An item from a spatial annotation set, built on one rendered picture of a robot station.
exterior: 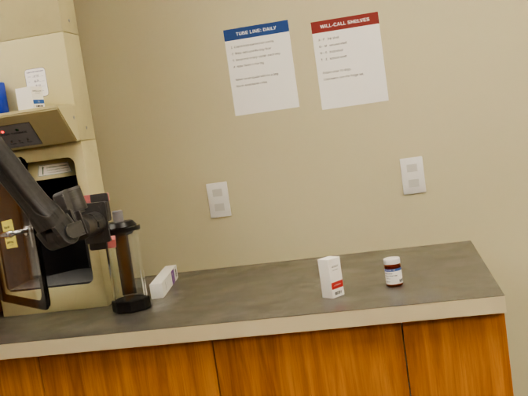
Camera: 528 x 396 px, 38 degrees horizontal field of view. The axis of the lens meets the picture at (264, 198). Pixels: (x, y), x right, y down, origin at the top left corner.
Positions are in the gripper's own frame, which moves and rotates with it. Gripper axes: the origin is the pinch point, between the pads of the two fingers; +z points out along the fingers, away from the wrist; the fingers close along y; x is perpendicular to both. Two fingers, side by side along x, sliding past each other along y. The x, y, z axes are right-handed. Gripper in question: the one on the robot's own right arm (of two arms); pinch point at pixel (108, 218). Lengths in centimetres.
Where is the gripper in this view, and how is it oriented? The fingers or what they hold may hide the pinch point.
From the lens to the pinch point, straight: 204.2
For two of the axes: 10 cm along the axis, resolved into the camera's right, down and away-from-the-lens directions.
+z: 1.6, -1.0, 9.8
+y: -1.3, -9.9, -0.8
